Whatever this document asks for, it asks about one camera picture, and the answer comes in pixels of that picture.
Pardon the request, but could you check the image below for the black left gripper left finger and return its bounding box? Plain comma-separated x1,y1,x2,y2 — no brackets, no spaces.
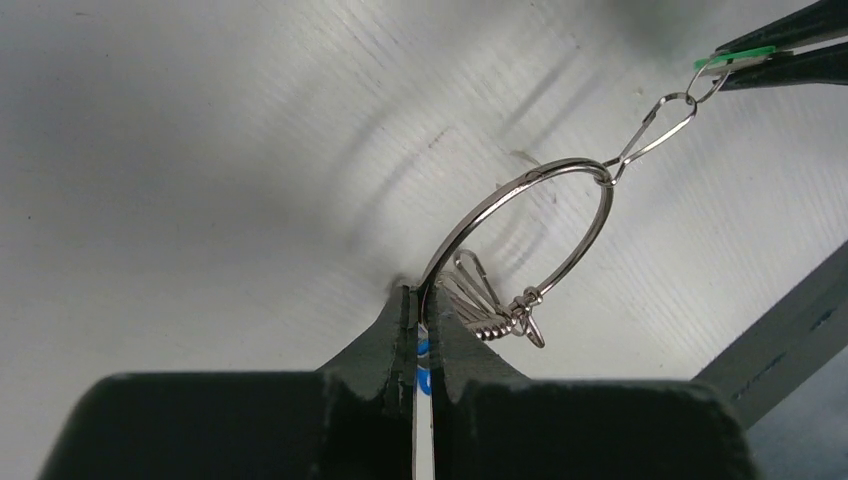
40,286,417,479

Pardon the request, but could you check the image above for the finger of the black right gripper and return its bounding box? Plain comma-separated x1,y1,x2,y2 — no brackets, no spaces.
720,42,847,91
716,0,847,53

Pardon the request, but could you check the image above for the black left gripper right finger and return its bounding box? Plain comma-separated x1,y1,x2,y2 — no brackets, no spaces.
421,290,759,479

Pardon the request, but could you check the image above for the blue tagged key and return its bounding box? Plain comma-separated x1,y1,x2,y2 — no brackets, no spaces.
416,339,432,396

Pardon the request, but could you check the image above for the silver keyring with clips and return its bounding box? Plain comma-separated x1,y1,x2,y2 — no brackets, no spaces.
416,89,702,348

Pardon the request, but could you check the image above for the green tagged key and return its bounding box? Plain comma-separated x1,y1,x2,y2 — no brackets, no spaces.
685,46,778,105

